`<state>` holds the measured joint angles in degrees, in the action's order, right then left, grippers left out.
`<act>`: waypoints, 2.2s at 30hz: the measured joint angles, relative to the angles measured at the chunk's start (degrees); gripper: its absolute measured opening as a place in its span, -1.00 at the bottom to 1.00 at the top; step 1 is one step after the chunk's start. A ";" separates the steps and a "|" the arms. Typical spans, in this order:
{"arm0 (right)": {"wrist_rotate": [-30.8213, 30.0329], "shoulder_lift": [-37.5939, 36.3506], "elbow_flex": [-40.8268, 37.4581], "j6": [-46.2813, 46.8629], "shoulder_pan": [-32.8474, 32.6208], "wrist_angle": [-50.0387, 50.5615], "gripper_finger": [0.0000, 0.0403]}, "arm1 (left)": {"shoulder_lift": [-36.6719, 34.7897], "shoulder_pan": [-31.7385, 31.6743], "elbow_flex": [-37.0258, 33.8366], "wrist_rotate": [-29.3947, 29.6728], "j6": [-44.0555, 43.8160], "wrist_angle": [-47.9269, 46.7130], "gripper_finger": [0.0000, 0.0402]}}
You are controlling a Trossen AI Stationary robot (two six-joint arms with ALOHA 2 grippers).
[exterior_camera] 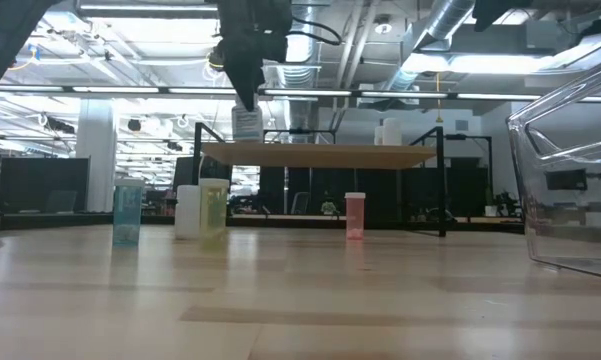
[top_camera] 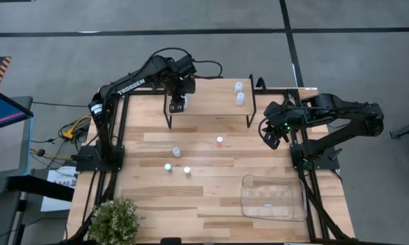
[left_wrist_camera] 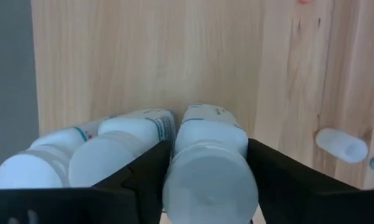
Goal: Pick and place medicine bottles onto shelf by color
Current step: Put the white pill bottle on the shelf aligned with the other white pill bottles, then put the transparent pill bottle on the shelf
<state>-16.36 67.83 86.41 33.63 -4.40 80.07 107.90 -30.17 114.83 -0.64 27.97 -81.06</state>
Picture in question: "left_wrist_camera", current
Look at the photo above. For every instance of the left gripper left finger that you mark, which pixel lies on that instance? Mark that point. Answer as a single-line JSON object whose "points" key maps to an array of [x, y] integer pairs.
{"points": [[65, 205]]}

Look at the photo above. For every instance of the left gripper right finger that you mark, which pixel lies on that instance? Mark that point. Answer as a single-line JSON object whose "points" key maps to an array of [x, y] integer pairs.
{"points": [[298, 199]]}

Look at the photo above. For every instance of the large white labelled medicine bottle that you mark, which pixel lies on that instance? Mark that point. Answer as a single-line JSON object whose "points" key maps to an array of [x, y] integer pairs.
{"points": [[210, 161], [34, 168], [118, 149]]}

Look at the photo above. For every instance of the translucent white pill vial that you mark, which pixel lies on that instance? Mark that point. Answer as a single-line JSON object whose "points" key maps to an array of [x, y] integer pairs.
{"points": [[342, 144]]}

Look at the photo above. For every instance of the red pill vial white cap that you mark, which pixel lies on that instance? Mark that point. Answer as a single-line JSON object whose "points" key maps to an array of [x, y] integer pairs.
{"points": [[305, 1]]}

